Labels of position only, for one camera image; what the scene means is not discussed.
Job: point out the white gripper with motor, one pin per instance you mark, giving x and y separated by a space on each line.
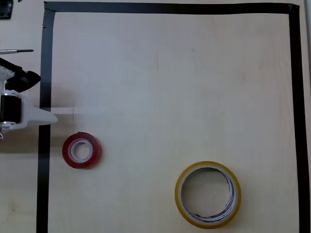
30 114

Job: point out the small red tape roll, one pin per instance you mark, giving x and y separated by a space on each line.
95 150

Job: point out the big yellow tape roll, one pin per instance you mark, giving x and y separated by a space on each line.
178 194

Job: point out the thin metal screwdriver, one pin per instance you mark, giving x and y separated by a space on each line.
22 50

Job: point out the black flat box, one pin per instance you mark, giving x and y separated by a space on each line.
5 9

